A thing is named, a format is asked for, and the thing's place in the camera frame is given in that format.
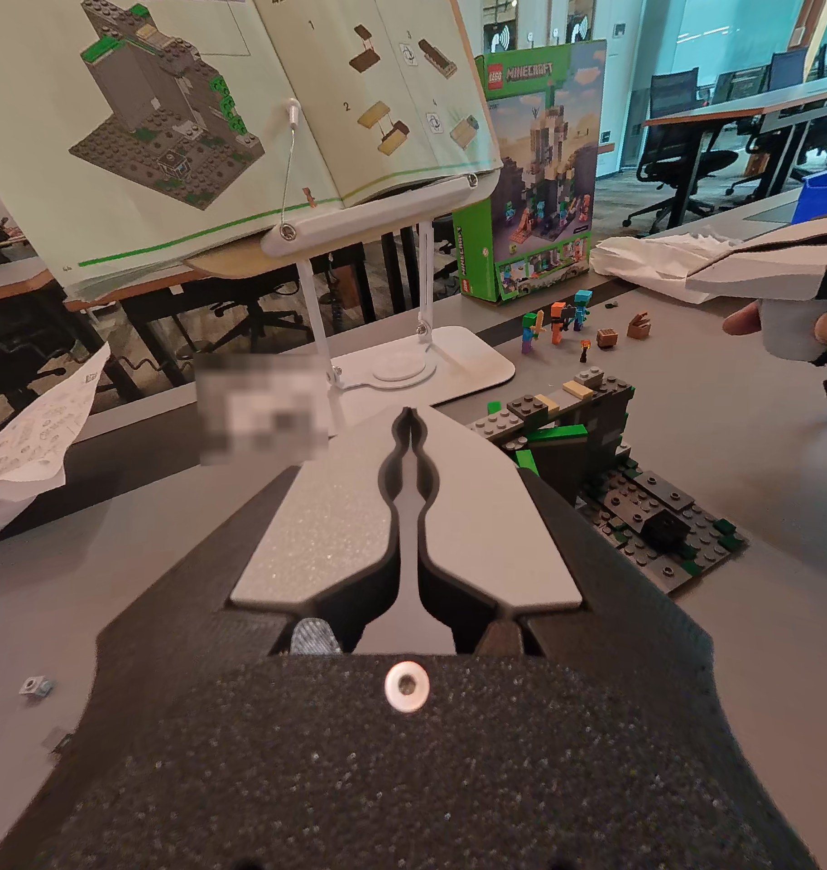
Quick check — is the person's right hand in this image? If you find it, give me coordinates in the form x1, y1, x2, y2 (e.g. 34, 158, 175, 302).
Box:
722, 301, 827, 345

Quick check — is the empty blue bin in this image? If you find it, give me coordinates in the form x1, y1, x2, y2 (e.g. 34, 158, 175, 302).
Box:
792, 166, 827, 225

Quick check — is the green toy brick box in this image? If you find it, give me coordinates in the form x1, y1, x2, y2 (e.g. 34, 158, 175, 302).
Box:
452, 39, 608, 303

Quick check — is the wood-edged office desk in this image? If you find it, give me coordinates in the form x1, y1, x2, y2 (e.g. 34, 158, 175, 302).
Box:
0, 261, 211, 409

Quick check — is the white book stand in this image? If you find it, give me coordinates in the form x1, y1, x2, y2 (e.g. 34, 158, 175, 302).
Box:
183, 98, 516, 412

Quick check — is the brick building instruction booklet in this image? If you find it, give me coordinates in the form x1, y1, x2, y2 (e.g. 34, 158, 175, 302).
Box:
0, 0, 504, 300

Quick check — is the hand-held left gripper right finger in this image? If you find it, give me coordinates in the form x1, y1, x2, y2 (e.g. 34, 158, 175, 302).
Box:
408, 406, 584, 650

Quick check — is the printed paper sheet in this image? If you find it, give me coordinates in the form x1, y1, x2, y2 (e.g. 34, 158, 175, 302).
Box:
0, 343, 110, 545

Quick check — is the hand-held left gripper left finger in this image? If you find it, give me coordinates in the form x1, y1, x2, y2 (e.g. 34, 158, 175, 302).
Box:
230, 406, 414, 647

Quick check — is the grey desk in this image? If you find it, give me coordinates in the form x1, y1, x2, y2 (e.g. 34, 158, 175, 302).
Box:
0, 187, 827, 870

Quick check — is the grey and green brick model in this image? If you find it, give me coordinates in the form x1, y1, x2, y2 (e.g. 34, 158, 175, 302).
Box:
466, 367, 750, 595

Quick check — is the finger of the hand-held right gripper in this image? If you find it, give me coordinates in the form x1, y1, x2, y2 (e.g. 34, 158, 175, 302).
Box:
685, 234, 827, 300
728, 213, 827, 258

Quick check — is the long grey office table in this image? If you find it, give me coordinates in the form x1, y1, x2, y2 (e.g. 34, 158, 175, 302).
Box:
643, 71, 827, 205

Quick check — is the black office chair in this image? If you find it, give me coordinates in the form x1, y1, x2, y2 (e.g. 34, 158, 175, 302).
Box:
176, 279, 306, 371
763, 46, 814, 92
623, 67, 740, 228

